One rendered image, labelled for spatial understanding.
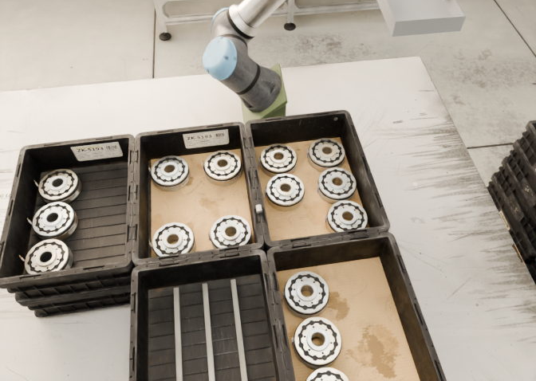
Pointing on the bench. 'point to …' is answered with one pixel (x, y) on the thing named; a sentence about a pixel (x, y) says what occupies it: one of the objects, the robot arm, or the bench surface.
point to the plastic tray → (417, 6)
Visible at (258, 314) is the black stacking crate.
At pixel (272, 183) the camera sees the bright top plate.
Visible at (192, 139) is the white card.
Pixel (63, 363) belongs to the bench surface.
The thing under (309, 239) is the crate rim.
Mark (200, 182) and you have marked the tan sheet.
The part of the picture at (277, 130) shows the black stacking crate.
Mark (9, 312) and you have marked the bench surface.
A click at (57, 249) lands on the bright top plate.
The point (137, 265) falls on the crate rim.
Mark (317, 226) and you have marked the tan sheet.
